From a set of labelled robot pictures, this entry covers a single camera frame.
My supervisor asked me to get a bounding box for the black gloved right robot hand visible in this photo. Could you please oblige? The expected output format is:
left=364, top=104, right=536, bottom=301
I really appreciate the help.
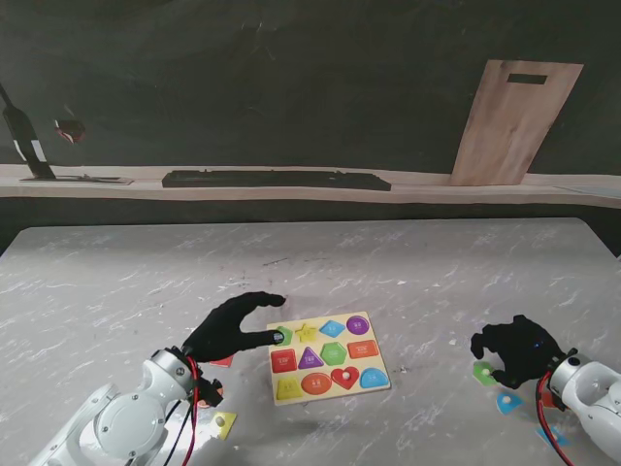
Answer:
left=470, top=315, right=567, bottom=389

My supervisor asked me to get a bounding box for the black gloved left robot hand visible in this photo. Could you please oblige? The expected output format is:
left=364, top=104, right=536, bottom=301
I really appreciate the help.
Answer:
left=181, top=290, right=288, bottom=366

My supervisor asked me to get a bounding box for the green hexagon puzzle piece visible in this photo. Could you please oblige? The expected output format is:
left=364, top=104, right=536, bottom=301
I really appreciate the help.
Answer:
left=473, top=360, right=499, bottom=387

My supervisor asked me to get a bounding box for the yellow wooden shape puzzle board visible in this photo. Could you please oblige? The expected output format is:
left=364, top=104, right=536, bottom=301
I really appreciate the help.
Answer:
left=267, top=312, right=392, bottom=407

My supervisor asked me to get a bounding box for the red heart puzzle piece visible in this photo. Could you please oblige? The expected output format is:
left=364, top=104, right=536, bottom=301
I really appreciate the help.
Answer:
left=330, top=366, right=362, bottom=391

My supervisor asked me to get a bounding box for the blue semicircle puzzle piece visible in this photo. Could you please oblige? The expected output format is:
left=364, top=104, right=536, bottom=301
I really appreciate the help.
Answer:
left=495, top=391, right=526, bottom=416

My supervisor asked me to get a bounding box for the yellow trapezoid puzzle piece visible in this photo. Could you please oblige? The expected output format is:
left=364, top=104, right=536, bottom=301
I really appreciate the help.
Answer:
left=211, top=411, right=240, bottom=441

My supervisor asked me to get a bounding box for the blue diamond puzzle piece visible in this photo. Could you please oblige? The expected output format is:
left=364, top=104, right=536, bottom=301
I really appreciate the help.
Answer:
left=535, top=426, right=572, bottom=449

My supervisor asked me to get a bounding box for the wooden cutting board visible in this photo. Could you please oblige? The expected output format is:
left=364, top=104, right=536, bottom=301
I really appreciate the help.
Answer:
left=448, top=59, right=585, bottom=187

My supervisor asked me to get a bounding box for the long black tray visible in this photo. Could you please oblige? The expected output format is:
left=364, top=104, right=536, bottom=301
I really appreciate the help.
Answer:
left=161, top=169, right=393, bottom=192

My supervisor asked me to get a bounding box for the light wooden shelf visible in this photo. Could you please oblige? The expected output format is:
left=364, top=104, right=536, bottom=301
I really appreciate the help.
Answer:
left=0, top=163, right=621, bottom=210

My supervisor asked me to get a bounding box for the flat tray under bottle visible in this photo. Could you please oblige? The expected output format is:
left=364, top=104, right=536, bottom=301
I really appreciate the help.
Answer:
left=18, top=174, right=135, bottom=187

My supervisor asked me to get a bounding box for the wine glass with red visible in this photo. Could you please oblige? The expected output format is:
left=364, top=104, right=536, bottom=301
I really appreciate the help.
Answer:
left=52, top=104, right=87, bottom=147

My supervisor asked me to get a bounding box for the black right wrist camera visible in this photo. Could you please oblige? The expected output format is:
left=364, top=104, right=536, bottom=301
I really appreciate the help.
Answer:
left=544, top=386, right=567, bottom=415

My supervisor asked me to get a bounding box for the red cable of right arm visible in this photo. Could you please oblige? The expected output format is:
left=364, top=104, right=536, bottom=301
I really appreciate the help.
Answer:
left=535, top=371, right=576, bottom=466

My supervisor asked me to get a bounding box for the red cable of arm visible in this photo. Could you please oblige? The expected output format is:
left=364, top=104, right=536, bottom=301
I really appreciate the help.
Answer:
left=535, top=371, right=576, bottom=466
left=182, top=356, right=206, bottom=466

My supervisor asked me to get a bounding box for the red cable of left arm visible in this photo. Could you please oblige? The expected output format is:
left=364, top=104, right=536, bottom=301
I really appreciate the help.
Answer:
left=182, top=356, right=206, bottom=466

